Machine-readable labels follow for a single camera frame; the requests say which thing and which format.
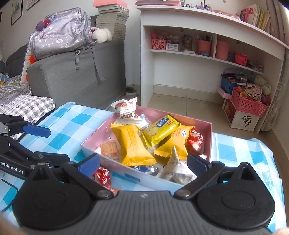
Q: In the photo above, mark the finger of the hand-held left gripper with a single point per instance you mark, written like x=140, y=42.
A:
x=37, y=131
x=56, y=158

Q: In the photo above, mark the white packet with fruit print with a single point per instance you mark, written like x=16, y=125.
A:
x=125, y=106

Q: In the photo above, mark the plain yellow snack packet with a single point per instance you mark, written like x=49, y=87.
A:
x=133, y=144

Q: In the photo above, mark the grey checkered pillow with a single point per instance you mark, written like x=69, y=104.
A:
x=29, y=106

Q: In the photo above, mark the silver foil snack packet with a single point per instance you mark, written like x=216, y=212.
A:
x=145, y=170

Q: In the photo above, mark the white printed snack packet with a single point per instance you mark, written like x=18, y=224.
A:
x=173, y=168

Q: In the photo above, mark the small orange cracker packet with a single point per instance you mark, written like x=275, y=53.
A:
x=109, y=149

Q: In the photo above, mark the silver-purple backpack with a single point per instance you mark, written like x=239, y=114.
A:
x=61, y=34

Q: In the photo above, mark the small pink perforated basket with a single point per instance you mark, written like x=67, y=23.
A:
x=159, y=44

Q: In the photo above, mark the red snack packet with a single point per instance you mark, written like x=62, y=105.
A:
x=194, y=140

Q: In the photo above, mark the large pink plastic basket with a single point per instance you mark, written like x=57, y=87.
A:
x=248, y=106

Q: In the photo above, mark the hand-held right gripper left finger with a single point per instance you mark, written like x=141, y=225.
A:
x=89, y=163

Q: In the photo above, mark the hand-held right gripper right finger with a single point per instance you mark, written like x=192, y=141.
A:
x=197, y=164

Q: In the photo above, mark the pink and silver box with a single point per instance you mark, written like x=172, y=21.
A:
x=207, y=137

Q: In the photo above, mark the small red basket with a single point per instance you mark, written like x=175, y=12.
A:
x=241, y=59

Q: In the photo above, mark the white packet with barcode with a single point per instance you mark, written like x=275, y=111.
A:
x=128, y=118

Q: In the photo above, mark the blue plush toy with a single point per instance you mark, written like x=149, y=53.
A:
x=4, y=78

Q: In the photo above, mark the pink pencil case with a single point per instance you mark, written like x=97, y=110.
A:
x=225, y=14

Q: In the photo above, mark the white plush toy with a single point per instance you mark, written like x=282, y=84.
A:
x=101, y=35

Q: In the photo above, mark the row of upright books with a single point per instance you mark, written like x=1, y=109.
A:
x=257, y=17

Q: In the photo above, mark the pink pen cup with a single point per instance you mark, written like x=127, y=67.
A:
x=204, y=47

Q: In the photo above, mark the clear jar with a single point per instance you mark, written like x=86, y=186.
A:
x=187, y=43

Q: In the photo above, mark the white desk shelf unit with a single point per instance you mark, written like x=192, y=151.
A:
x=180, y=74

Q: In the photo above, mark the blue box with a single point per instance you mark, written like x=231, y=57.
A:
x=227, y=87

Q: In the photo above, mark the grey sofa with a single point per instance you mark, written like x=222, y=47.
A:
x=67, y=81

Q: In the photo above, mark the small red candy packet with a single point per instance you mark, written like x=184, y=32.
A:
x=101, y=177

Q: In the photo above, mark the white labelled small box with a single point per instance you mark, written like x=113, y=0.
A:
x=172, y=46

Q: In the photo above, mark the yellow packet with blue label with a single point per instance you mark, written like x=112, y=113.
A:
x=160, y=130

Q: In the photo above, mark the stack of books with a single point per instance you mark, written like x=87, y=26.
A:
x=117, y=24

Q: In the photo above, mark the white and orange plush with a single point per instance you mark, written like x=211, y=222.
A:
x=26, y=65

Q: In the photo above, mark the blue checkered tablecloth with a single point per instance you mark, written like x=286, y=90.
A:
x=74, y=122

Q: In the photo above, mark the framed wall picture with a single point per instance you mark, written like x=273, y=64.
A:
x=17, y=11
x=32, y=4

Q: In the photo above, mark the pale green yarn ball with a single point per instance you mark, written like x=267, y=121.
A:
x=263, y=84

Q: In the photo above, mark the lace curtain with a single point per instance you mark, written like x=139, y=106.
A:
x=275, y=101

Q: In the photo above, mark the orange-yellow packet with blue logo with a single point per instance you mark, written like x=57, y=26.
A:
x=175, y=144

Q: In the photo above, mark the pink tray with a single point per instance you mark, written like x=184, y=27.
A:
x=223, y=93

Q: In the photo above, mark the flat pink box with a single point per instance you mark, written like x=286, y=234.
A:
x=109, y=3

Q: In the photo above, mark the white patterned storage box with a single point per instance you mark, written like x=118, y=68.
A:
x=243, y=121

